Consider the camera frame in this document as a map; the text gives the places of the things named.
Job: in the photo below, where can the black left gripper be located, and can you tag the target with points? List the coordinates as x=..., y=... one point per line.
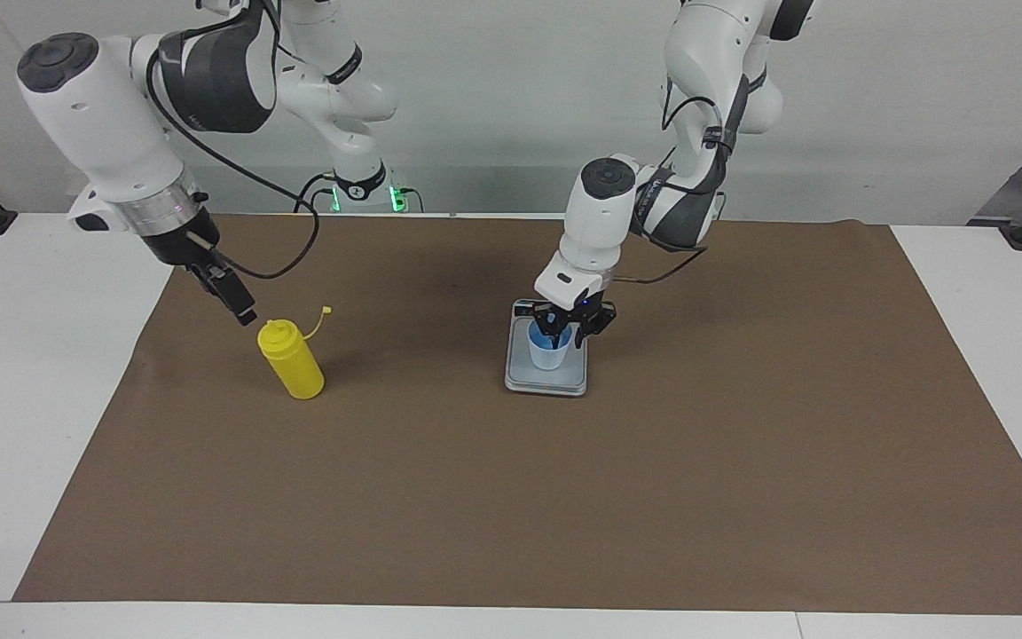
x=589, y=311

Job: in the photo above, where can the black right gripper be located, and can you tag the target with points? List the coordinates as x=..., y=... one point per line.
x=184, y=241

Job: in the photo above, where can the light blue plastic cup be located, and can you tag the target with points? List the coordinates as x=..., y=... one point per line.
x=550, y=357

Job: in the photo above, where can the yellow squeeze bottle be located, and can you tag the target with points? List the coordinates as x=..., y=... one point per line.
x=291, y=364

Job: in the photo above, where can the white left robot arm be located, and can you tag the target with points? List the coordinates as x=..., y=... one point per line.
x=604, y=213

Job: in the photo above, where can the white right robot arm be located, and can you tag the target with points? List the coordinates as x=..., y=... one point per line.
x=103, y=124

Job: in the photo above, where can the silver digital kitchen scale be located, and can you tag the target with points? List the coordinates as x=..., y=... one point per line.
x=546, y=382

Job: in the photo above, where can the brown table mat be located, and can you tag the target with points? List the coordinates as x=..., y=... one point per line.
x=564, y=497

